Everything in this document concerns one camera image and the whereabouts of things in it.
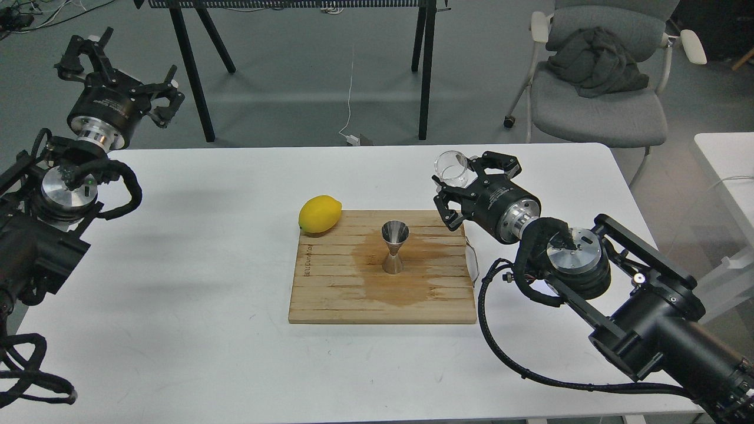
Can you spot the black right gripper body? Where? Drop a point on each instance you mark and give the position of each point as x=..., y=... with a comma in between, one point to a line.
x=502, y=208

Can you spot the clear plastic measuring cup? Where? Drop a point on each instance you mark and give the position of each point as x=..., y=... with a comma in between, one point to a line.
x=452, y=168

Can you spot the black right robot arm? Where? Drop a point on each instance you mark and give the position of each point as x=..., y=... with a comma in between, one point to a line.
x=642, y=308

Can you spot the yellow lemon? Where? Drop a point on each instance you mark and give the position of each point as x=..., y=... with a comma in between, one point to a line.
x=319, y=214

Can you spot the steel jigger shaker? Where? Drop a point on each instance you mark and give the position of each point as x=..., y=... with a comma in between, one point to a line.
x=394, y=233

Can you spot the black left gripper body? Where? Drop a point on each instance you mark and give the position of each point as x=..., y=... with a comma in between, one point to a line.
x=114, y=105

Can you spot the black trestle table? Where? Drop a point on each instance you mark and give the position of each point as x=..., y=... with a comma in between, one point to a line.
x=296, y=77

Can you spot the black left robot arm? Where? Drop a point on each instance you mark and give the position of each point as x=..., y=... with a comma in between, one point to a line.
x=53, y=192

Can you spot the grey office chair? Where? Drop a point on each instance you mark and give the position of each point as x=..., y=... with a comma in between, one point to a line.
x=622, y=120

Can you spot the wooden cutting board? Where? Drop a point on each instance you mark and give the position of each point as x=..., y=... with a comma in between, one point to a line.
x=339, y=276

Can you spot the white side table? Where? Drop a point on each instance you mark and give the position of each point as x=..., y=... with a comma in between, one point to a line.
x=728, y=158

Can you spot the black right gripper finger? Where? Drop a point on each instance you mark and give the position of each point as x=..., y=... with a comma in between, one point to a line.
x=454, y=204
x=493, y=170

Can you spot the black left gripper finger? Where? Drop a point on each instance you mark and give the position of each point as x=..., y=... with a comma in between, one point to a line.
x=70, y=68
x=158, y=101

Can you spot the dark green cloth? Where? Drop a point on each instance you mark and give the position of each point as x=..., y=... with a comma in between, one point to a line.
x=596, y=62

